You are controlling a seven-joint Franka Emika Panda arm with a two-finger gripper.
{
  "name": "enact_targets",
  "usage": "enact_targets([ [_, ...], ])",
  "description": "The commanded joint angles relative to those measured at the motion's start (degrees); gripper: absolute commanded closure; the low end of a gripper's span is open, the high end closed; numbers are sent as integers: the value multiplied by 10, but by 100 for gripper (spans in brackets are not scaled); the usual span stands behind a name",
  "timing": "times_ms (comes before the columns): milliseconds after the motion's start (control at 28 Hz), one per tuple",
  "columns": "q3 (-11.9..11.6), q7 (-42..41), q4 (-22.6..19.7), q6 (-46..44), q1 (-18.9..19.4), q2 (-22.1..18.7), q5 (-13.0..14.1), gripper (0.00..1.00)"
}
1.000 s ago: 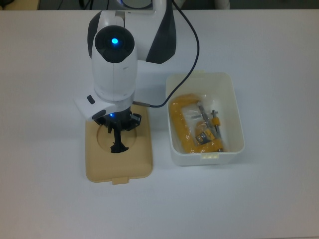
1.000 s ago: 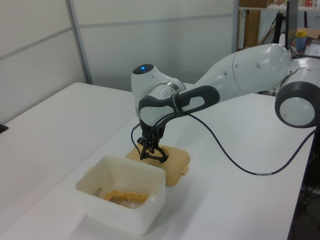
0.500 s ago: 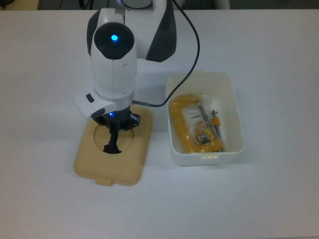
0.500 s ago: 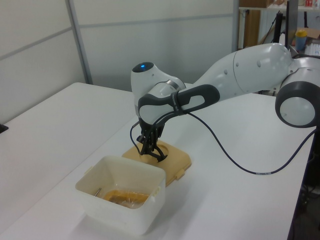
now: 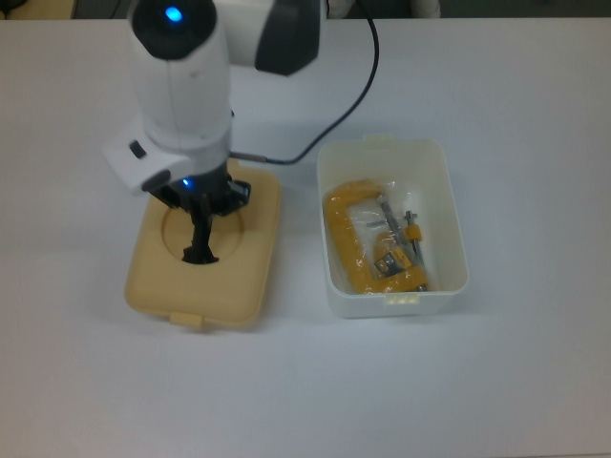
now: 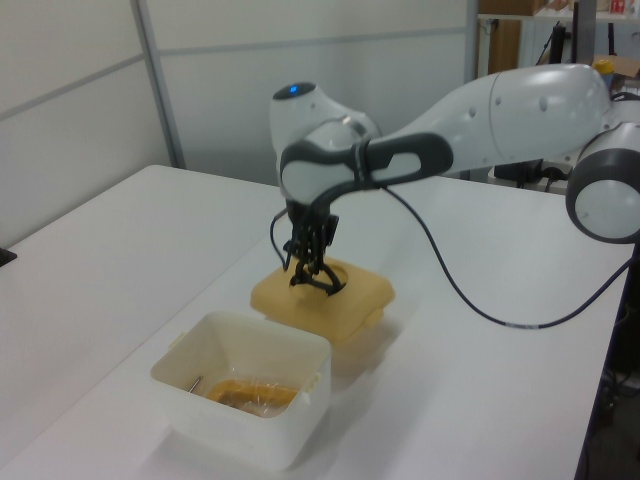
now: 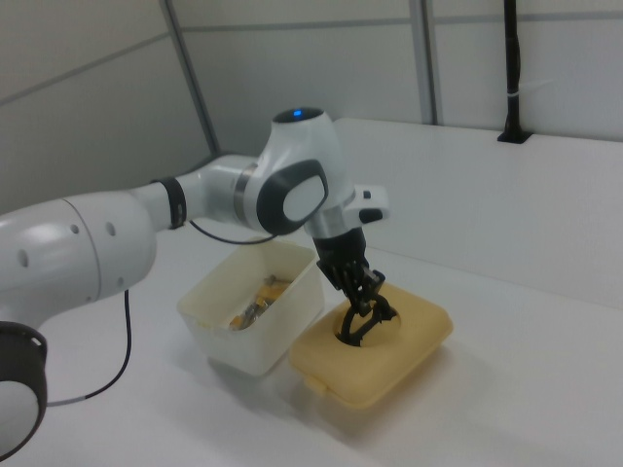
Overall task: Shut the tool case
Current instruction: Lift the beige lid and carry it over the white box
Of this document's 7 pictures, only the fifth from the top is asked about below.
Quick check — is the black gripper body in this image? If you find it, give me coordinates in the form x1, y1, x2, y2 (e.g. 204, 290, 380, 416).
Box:
164, 163, 235, 211

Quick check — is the black lid handle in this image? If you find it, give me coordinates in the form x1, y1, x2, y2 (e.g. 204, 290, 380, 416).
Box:
180, 209, 221, 265

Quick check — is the beige tool case lid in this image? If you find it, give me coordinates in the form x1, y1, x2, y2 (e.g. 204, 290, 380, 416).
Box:
123, 158, 283, 332

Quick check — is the white plastic tool case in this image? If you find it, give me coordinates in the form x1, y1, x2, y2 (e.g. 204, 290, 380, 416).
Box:
316, 134, 471, 320

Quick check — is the orange C-clamp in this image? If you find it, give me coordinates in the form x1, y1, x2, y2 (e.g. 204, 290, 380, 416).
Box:
323, 178, 438, 295

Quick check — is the clear plastic bag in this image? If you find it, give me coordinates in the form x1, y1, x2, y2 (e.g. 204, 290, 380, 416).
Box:
323, 178, 435, 296

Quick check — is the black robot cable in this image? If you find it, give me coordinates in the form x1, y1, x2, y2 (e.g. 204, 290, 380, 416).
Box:
231, 16, 380, 166

